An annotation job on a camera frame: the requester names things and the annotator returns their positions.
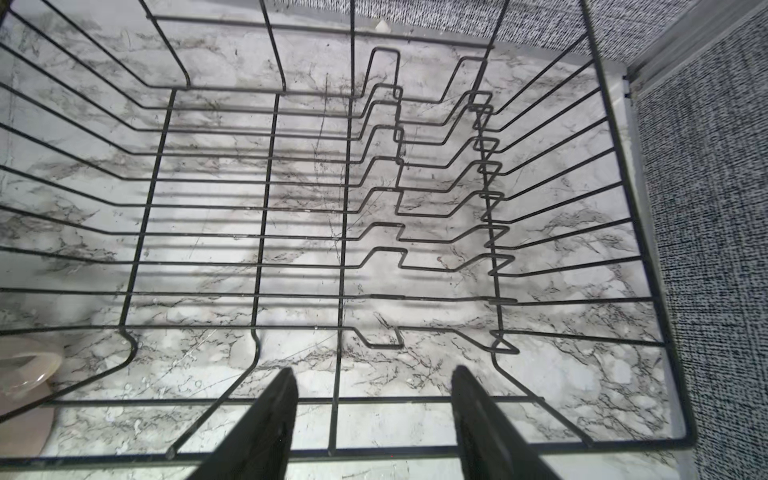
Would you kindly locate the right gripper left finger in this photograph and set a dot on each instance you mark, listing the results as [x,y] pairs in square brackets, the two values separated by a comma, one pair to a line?
[259,445]

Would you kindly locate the black wire dish rack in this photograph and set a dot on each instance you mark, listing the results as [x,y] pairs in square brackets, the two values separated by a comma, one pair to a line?
[196,195]

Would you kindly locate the pink ceramic mug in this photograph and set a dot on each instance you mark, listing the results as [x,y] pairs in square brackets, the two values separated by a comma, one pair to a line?
[26,366]

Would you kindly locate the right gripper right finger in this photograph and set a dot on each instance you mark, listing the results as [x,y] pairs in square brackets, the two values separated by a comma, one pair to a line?
[489,446]

